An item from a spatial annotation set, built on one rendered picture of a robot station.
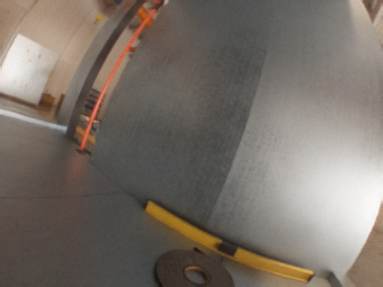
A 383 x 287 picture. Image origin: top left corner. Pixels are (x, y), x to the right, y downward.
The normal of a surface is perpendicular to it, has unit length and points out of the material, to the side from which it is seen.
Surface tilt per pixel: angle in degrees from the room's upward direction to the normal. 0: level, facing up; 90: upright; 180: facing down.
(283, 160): 90
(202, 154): 90
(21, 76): 90
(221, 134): 90
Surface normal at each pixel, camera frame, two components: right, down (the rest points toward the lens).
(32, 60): 0.86, 0.33
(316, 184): -0.36, -0.15
